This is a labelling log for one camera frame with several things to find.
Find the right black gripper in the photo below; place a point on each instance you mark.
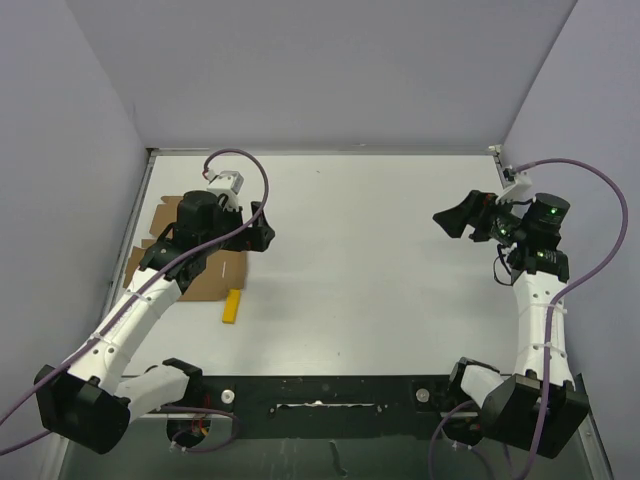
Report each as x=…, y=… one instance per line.
x=475, y=211

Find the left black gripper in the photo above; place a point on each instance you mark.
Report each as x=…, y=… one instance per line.
x=259, y=234

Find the brown cardboard box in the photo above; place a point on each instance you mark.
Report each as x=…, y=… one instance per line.
x=225, y=270

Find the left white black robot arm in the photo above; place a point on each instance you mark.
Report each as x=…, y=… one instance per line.
x=86, y=400

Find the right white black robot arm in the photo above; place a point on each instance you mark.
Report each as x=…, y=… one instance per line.
x=538, y=404

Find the yellow rectangular block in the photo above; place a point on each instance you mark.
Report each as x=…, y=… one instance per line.
x=231, y=307

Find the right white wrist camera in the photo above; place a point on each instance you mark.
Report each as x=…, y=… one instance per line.
x=515, y=186

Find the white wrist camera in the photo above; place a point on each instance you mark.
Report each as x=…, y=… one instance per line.
x=226, y=186
x=515, y=186

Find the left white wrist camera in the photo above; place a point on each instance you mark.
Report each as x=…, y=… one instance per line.
x=226, y=186

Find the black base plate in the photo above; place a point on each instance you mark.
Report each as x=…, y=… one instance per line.
x=311, y=407

